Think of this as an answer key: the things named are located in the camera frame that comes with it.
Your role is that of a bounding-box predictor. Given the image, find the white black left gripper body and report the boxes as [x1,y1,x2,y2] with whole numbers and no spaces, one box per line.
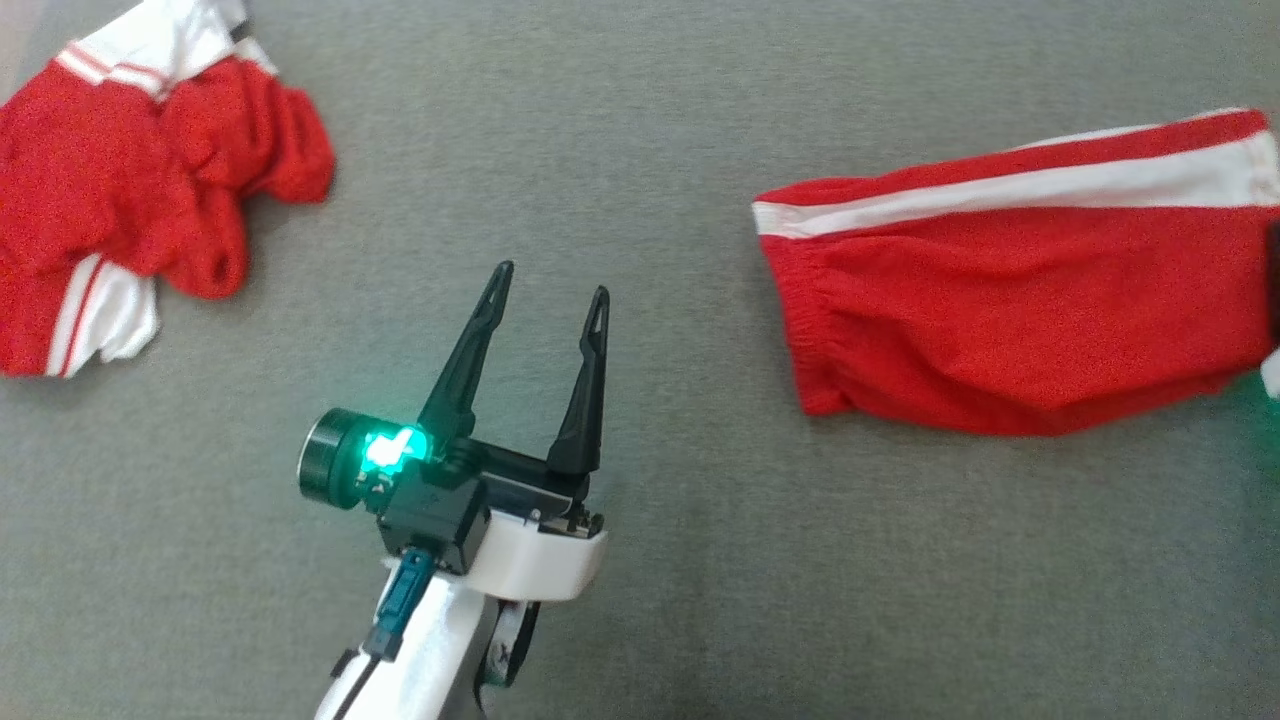
[297,407,608,601]

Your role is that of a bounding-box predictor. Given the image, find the red white jersey shirt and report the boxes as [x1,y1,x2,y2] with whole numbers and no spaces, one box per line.
[0,0,337,380]

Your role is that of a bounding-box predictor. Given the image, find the red white striped shorts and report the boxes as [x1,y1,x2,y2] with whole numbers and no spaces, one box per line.
[751,107,1280,439]

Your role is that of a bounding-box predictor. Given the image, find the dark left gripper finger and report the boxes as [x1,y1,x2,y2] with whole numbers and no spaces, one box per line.
[416,261,516,446]
[545,286,612,479]

